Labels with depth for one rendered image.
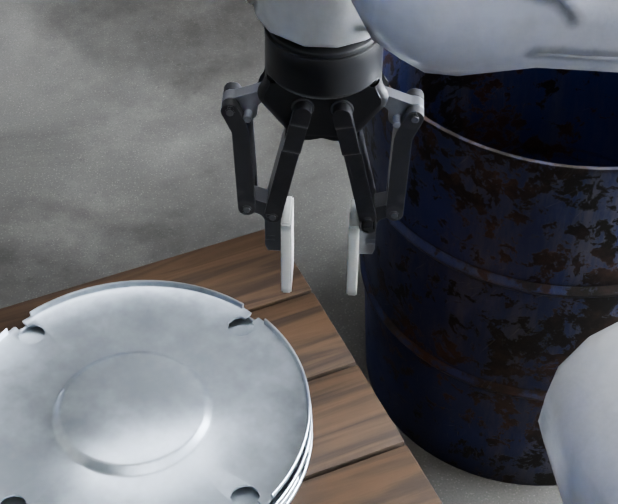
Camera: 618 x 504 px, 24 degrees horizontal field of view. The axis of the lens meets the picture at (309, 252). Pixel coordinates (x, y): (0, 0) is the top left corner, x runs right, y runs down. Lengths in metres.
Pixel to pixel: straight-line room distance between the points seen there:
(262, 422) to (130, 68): 1.06
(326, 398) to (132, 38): 1.09
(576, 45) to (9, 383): 0.65
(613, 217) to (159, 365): 0.42
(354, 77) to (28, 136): 1.20
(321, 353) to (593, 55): 0.58
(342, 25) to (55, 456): 0.48
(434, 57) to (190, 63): 1.43
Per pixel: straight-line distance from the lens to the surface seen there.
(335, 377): 1.26
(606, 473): 0.63
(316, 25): 0.87
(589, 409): 0.65
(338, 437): 1.21
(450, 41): 0.74
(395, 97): 0.95
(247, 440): 1.18
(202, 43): 2.20
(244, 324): 1.27
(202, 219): 1.91
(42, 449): 1.19
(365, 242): 1.03
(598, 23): 0.74
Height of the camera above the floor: 1.30
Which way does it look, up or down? 45 degrees down
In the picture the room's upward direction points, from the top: straight up
